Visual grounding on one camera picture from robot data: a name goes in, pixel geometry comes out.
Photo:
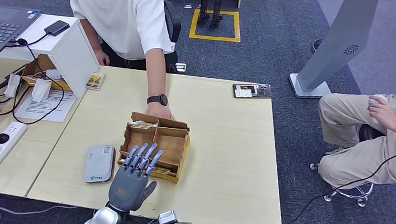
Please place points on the person's right hand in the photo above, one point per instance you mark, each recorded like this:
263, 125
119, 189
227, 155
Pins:
102, 57

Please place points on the person's left hand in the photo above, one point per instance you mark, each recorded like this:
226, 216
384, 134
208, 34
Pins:
158, 110

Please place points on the person's hand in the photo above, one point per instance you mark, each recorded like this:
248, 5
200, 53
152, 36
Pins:
384, 112

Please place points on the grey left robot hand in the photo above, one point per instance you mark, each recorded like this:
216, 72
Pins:
128, 192

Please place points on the white tissue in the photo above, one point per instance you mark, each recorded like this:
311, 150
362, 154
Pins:
377, 97

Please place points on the wooden compartment box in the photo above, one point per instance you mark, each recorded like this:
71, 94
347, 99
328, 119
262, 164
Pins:
171, 144

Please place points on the grey card reader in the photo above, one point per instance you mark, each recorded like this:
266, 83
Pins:
98, 163

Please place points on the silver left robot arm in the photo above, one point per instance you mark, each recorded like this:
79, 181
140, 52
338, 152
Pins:
101, 221

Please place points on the person's right forearm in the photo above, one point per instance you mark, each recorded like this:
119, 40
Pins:
90, 35

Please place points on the person's left forearm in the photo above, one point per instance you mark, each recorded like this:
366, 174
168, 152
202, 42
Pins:
157, 73

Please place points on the yellow printed card stack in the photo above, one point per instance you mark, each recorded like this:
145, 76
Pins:
95, 81

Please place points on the person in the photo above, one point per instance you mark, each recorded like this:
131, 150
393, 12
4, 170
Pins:
355, 160
128, 15

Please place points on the black wristwatch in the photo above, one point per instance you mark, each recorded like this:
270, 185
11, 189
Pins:
157, 99

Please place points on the chrome stool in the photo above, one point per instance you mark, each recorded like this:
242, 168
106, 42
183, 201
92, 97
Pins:
369, 132

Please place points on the white riser stand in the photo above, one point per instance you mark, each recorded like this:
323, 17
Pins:
72, 57

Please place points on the silver floor socket plate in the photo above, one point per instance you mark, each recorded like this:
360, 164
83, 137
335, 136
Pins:
181, 67

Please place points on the brown cardboard box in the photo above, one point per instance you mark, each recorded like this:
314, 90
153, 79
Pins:
39, 66

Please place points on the white paper tag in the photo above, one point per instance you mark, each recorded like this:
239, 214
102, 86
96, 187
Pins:
12, 86
40, 91

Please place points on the printed paper sheet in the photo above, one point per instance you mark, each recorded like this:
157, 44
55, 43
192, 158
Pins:
44, 109

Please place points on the black office chair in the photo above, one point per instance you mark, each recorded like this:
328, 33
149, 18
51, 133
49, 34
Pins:
174, 22

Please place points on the grey kiosk stand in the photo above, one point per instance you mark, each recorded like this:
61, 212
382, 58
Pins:
342, 37

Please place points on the dark round base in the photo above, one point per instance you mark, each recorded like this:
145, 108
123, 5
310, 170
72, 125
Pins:
316, 46

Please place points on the black printed placard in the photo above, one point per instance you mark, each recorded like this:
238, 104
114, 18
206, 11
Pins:
251, 91

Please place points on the small silver floor plate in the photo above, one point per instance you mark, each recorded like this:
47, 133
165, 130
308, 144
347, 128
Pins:
188, 6

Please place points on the grey laptop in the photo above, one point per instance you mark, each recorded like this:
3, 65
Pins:
2, 24

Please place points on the black robot legs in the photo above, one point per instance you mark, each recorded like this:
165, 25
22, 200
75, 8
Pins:
204, 10

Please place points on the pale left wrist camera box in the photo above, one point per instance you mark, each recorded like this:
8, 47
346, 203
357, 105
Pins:
167, 217

